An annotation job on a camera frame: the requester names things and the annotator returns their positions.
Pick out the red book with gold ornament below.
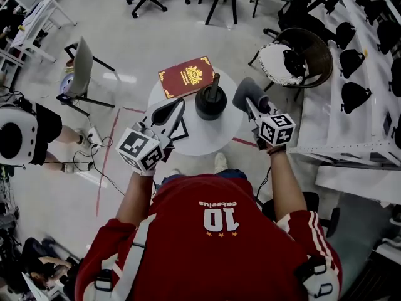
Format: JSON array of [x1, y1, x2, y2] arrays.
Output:
[[158, 56, 216, 100]]

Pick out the black vase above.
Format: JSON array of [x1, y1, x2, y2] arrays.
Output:
[[195, 73, 228, 121]]

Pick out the white seat cushion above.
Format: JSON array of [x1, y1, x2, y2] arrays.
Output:
[[258, 43, 306, 86]]

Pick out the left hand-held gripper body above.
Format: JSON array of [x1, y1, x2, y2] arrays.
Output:
[[115, 120, 175, 173]]

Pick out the row of black bags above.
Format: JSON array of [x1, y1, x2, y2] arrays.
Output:
[[322, 0, 401, 115]]

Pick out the white power strip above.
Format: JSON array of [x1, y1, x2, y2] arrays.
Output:
[[86, 127, 103, 147]]

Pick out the white board panel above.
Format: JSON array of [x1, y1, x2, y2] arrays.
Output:
[[315, 164, 401, 205]]

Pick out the grey cloth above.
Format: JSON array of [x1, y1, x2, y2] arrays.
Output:
[[232, 77, 270, 114]]

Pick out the dark wicker chair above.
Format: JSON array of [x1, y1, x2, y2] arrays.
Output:
[[248, 27, 335, 102]]

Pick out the person's right forearm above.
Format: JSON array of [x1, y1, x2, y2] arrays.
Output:
[[268, 149, 308, 222]]

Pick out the person's white right shoe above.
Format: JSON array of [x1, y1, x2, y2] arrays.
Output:
[[214, 152, 229, 174]]

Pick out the white wristband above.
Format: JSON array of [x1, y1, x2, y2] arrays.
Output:
[[131, 167, 157, 177]]

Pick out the person's left forearm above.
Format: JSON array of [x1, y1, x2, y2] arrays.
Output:
[[115, 171, 154, 227]]

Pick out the white body harness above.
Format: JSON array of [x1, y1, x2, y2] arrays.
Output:
[[83, 214, 341, 301]]

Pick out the black drawstring pouch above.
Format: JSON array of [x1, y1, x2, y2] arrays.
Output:
[[283, 49, 306, 78]]

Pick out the black floor cable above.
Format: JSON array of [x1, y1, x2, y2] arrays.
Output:
[[43, 135, 126, 197]]

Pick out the white round device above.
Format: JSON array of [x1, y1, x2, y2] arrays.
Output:
[[0, 103, 38, 166]]

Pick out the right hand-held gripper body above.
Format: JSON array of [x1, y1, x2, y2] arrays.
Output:
[[253, 114, 297, 147]]

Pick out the person's right hand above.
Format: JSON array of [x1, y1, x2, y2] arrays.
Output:
[[253, 130, 285, 152]]

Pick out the person's red shirt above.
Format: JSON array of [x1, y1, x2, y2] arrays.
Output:
[[75, 173, 342, 301]]

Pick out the white purple floor device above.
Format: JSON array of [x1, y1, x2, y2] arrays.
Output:
[[59, 72, 76, 95]]

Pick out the white desk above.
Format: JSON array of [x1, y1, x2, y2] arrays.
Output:
[[0, 0, 78, 64]]

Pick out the white shelving rack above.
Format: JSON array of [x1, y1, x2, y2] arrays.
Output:
[[289, 0, 401, 169]]

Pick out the round white side table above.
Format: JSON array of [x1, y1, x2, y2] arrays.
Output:
[[147, 66, 244, 156]]

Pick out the black picture frame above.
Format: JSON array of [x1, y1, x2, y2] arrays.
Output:
[[170, 117, 190, 142]]

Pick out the person's blue shorts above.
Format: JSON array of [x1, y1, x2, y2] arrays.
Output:
[[156, 169, 248, 187]]

